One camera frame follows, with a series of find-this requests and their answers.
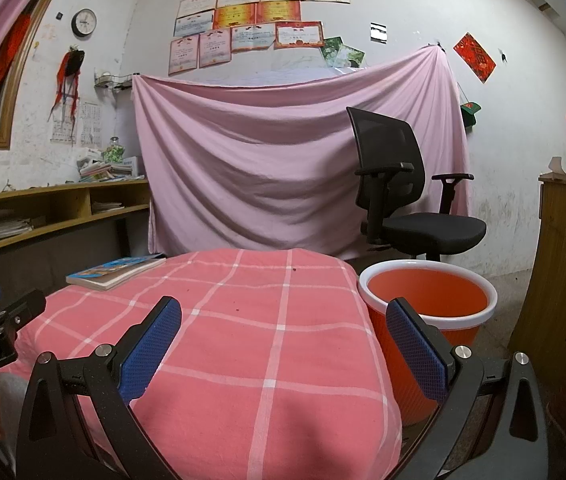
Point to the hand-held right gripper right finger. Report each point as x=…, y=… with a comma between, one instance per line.
x=415, y=347

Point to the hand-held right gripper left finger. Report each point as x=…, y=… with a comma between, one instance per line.
x=153, y=345

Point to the orange plastic bucket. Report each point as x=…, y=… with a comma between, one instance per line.
x=428, y=300

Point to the person's left leg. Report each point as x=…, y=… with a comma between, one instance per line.
x=10, y=400

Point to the stack of papers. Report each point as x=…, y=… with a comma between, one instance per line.
x=5, y=228

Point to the blue illustrated book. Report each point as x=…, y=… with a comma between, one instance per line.
x=115, y=271

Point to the wooden desk with shelf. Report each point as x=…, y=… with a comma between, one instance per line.
x=63, y=215

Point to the pink checkered tablecloth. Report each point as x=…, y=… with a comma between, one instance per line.
x=263, y=350

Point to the thin pile of papers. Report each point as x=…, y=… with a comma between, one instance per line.
x=108, y=205

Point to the black office chair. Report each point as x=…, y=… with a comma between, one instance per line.
x=398, y=195

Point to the stack of books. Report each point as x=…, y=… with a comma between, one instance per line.
x=103, y=171

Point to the wooden cabinet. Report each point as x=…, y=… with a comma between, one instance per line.
x=558, y=260

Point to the white box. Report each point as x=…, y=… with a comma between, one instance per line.
x=132, y=166

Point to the glass jar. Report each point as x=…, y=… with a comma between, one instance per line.
x=114, y=150

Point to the hanging pink sheet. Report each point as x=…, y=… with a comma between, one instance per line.
x=273, y=160

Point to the white curved object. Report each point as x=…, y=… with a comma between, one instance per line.
x=558, y=166

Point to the red black hanging tassel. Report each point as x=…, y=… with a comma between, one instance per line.
x=68, y=75

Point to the red cloth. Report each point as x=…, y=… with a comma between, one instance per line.
x=8, y=55

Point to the green photo print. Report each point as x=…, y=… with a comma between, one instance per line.
x=353, y=56
x=329, y=50

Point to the paper wall calendar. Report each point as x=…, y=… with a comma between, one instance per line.
x=63, y=122
x=90, y=122

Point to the wooden window frame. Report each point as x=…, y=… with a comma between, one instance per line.
x=18, y=105

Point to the wall clock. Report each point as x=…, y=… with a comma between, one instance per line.
x=84, y=22

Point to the red diamond wall poster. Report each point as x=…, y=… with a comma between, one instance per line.
x=474, y=57

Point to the black white wall sticker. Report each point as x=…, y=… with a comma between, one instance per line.
x=378, y=31

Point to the wall of certificates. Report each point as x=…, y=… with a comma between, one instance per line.
x=258, y=25

